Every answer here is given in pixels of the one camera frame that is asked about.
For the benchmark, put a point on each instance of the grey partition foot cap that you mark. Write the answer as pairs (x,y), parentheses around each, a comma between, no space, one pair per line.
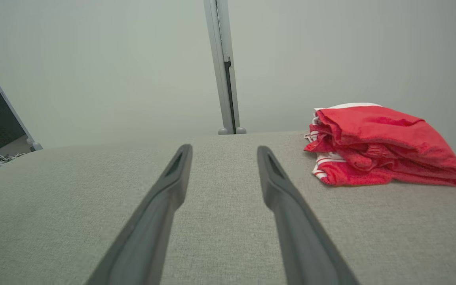
(241,130)
(223,131)

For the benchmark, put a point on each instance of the red shorts white hem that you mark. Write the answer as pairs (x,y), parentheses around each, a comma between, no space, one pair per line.
(370,122)

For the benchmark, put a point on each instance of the red basketball jersey white trim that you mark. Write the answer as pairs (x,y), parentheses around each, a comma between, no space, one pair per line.
(342,178)

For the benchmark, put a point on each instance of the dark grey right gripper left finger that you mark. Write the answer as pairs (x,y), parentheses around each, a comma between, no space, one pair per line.
(149,229)

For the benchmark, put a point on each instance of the grey metal stand leg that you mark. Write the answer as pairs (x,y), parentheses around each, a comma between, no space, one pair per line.
(10,111)

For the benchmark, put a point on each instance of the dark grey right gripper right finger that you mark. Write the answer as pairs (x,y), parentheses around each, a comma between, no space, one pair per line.
(299,237)

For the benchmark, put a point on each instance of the grey partition post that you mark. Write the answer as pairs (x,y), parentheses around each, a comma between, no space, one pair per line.
(222,59)

